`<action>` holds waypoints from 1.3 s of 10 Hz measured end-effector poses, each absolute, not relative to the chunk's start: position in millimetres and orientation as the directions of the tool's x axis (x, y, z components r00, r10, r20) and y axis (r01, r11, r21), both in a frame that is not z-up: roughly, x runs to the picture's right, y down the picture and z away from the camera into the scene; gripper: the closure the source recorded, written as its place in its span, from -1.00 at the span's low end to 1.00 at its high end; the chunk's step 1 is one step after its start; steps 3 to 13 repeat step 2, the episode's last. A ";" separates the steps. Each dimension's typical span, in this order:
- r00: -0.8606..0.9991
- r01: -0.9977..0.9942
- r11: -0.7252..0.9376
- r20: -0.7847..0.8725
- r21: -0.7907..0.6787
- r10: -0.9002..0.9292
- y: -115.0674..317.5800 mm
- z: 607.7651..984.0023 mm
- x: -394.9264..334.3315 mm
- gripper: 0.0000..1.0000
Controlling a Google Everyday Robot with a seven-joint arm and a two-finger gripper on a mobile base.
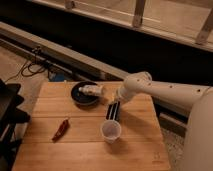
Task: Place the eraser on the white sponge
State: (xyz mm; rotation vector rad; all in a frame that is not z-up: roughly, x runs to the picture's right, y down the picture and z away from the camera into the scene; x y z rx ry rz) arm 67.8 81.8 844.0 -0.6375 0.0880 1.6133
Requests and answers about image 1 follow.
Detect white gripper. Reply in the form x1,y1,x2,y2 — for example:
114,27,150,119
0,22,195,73
106,86,128,121

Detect black round bowl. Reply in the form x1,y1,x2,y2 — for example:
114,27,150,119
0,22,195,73
71,81,99,106

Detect clear plastic cup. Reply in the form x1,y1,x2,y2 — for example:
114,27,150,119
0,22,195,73
100,120,121,143

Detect blue box on floor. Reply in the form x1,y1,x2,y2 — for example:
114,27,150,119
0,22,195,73
50,74,65,82

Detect red chili pepper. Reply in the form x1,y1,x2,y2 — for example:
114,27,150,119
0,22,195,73
52,119,69,142

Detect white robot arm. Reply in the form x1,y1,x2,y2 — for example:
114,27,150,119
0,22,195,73
114,72,213,171

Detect black floor cables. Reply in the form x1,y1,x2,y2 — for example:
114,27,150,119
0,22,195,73
4,46,54,84

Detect black chair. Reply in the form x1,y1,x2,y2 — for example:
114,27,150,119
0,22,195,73
0,79,30,171

